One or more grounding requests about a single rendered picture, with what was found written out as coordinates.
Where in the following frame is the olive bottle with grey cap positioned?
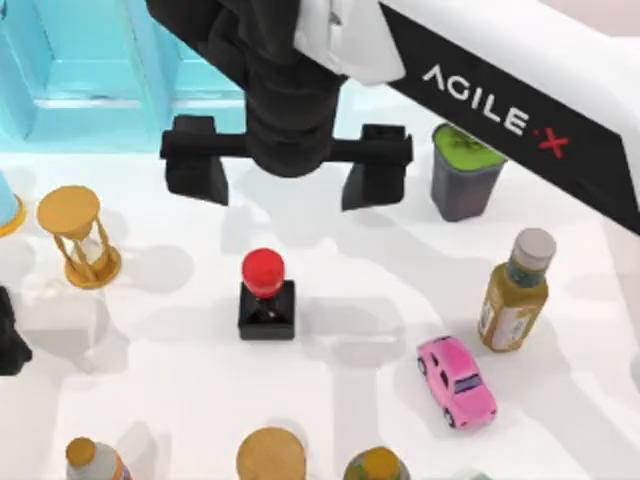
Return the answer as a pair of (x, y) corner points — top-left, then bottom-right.
(478, 227), (558, 353)

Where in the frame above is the light blue rack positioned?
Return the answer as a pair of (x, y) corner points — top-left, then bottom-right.
(0, 0), (251, 157)

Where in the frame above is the pink toy car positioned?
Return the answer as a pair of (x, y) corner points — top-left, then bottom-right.
(416, 335), (499, 430)

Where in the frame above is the grey plant pot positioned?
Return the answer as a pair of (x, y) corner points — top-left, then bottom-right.
(431, 122), (510, 223)

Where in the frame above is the wooden hourglass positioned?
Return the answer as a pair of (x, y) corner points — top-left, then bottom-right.
(36, 185), (123, 291)

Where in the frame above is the green and yellow bottle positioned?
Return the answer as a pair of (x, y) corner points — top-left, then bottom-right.
(343, 445), (412, 480)

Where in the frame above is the red and black stamp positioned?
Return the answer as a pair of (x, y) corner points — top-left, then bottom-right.
(237, 247), (297, 342)

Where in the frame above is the blue cup with orange rim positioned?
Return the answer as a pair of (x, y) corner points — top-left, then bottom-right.
(0, 169), (27, 239)

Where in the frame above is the white bottle with yellow cap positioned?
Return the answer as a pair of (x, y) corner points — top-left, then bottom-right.
(64, 436), (135, 480)

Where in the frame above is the round wooden disc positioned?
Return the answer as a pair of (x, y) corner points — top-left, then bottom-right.
(235, 425), (307, 480)

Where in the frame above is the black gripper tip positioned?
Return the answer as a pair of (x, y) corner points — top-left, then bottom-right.
(0, 285), (33, 376)

